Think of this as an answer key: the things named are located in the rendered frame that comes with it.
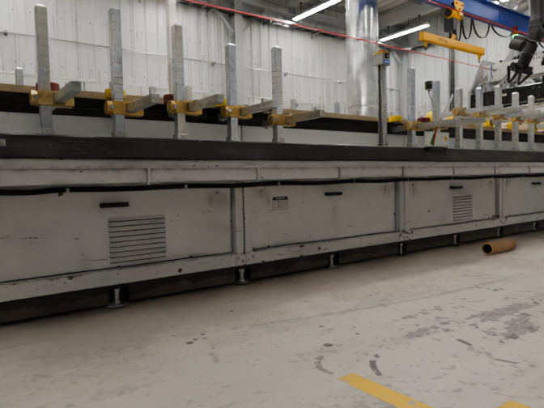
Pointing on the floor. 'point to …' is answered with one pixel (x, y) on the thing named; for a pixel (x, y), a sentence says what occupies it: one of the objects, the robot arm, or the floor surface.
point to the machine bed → (229, 214)
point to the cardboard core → (499, 246)
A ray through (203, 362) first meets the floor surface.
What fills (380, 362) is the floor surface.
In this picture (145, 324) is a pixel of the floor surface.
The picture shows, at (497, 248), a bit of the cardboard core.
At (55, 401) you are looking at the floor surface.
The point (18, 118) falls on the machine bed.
